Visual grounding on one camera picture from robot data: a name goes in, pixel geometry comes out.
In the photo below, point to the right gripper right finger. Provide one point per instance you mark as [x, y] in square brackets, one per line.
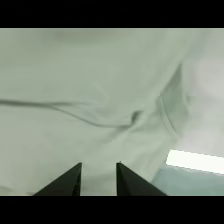
[132, 184]

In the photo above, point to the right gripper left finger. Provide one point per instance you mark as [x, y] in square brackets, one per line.
[66, 184]

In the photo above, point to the white T-shirt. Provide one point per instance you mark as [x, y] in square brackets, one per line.
[86, 100]

